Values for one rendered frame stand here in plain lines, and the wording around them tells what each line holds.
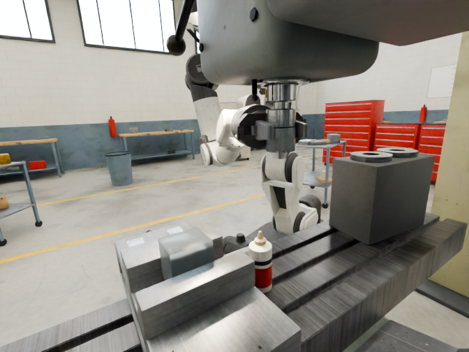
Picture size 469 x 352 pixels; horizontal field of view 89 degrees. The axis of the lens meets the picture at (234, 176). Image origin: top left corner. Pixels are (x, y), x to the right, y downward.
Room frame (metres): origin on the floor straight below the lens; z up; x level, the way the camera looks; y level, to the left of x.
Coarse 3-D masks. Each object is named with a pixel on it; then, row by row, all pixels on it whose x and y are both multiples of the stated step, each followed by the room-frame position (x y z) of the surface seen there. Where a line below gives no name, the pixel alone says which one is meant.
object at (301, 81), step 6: (270, 78) 0.35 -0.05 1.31; (276, 78) 0.35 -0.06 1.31; (282, 78) 0.34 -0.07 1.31; (288, 78) 0.34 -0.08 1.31; (294, 78) 0.34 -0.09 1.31; (300, 78) 0.35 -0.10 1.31; (306, 78) 0.36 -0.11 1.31; (258, 84) 0.37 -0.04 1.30; (264, 84) 0.36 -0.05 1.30; (300, 84) 0.38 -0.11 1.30; (306, 84) 0.38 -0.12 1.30
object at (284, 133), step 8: (272, 120) 0.37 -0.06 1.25; (280, 120) 0.36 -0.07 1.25; (288, 120) 0.36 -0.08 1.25; (280, 128) 0.36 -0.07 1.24; (288, 128) 0.36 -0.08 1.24; (280, 136) 0.36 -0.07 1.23; (288, 136) 0.36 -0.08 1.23; (272, 144) 0.37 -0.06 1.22; (280, 144) 0.36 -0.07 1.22; (288, 144) 0.36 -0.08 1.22; (280, 152) 0.36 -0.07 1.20
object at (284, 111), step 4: (284, 108) 0.36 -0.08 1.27; (288, 108) 0.37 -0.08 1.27; (292, 108) 0.37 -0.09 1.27; (268, 112) 0.38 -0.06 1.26; (272, 112) 0.37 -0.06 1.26; (276, 112) 0.36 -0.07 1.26; (280, 112) 0.36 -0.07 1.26; (284, 112) 0.36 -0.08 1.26; (288, 112) 0.36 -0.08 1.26; (292, 112) 0.37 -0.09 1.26
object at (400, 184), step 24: (336, 168) 0.58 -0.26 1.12; (360, 168) 0.52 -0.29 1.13; (384, 168) 0.50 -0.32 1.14; (408, 168) 0.53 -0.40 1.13; (432, 168) 0.58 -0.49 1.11; (336, 192) 0.58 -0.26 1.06; (360, 192) 0.52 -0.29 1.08; (384, 192) 0.50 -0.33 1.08; (408, 192) 0.54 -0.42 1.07; (336, 216) 0.57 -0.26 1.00; (360, 216) 0.51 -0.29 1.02; (384, 216) 0.50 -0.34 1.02; (408, 216) 0.55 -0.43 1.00; (360, 240) 0.51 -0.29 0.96
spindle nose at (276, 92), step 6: (270, 84) 0.37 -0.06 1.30; (276, 84) 0.36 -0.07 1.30; (282, 84) 0.36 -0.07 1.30; (288, 84) 0.36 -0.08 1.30; (294, 84) 0.37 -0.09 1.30; (270, 90) 0.37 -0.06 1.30; (276, 90) 0.36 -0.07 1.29; (282, 90) 0.36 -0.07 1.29; (288, 90) 0.36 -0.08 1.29; (294, 90) 0.37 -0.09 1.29; (270, 96) 0.37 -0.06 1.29; (276, 96) 0.36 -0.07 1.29; (282, 96) 0.36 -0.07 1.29; (288, 96) 0.36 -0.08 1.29; (294, 96) 0.37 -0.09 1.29; (270, 102) 0.39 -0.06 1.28
